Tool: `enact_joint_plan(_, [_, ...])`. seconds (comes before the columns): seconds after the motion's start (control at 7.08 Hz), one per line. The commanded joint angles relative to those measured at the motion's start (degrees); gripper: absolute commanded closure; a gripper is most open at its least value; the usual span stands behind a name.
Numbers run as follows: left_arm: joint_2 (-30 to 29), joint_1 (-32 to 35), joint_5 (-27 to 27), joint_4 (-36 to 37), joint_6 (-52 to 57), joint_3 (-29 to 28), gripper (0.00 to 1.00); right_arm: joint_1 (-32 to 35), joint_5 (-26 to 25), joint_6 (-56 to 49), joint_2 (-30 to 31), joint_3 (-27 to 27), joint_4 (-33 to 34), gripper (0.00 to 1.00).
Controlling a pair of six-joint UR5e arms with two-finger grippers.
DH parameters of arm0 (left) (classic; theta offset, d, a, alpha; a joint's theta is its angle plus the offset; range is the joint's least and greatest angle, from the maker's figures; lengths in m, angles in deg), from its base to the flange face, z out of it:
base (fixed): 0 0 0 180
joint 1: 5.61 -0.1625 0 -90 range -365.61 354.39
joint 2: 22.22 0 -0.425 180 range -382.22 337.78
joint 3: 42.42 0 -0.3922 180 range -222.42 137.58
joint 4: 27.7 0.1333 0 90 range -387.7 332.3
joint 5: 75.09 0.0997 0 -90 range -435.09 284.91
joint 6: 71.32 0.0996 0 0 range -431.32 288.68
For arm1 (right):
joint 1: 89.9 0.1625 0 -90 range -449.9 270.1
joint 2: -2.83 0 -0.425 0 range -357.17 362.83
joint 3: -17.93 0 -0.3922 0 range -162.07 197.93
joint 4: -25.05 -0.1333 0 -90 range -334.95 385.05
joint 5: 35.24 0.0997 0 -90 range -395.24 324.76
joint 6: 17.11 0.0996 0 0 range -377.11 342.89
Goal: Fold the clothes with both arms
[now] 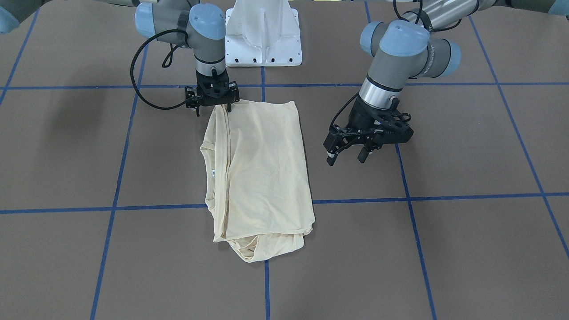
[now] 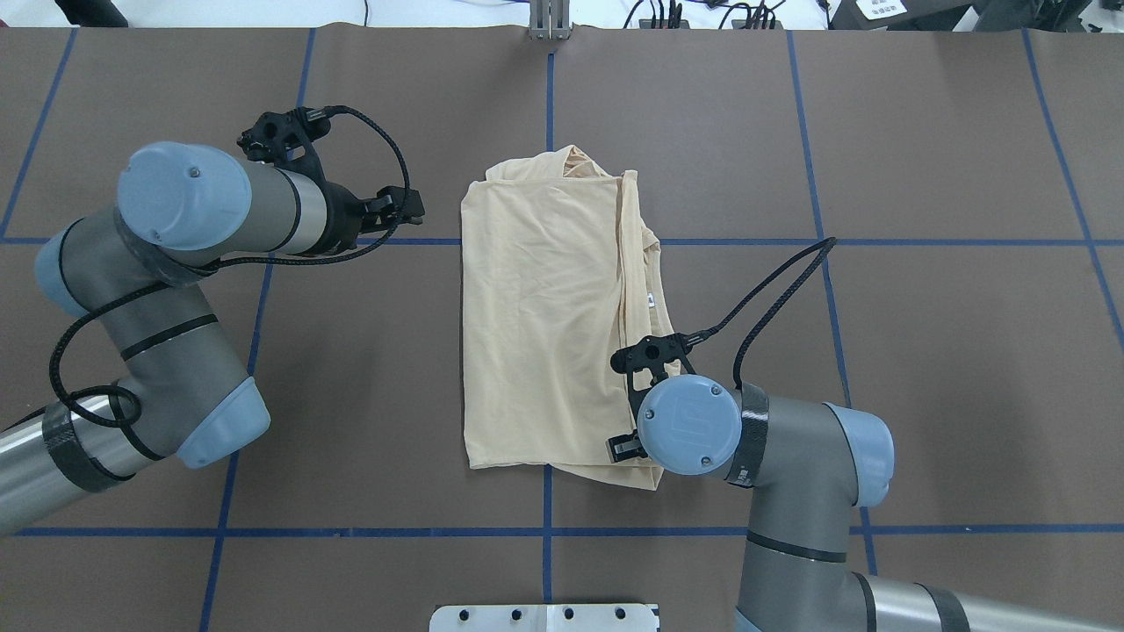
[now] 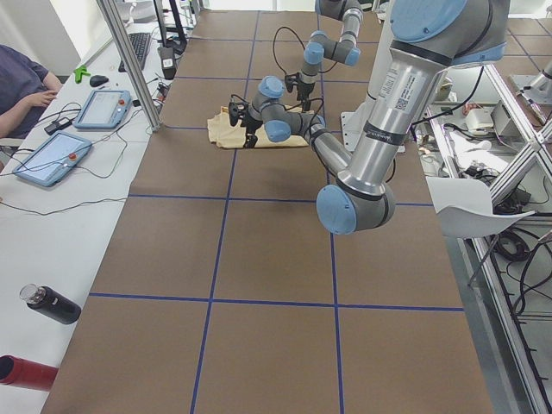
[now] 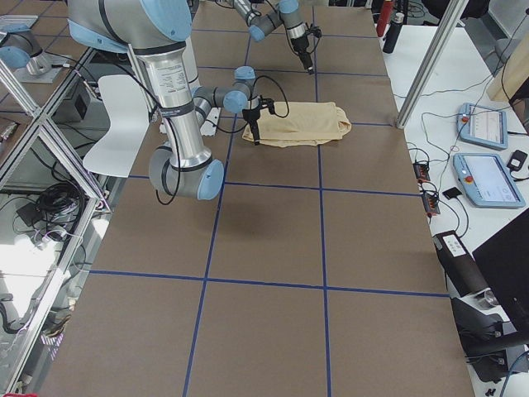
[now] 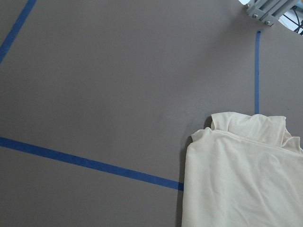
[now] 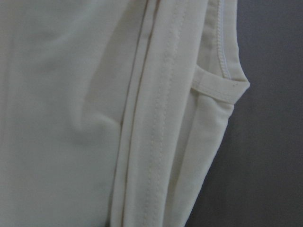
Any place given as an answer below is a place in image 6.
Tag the cream long-sleeve printed shirt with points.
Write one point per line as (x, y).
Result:
(112, 111)

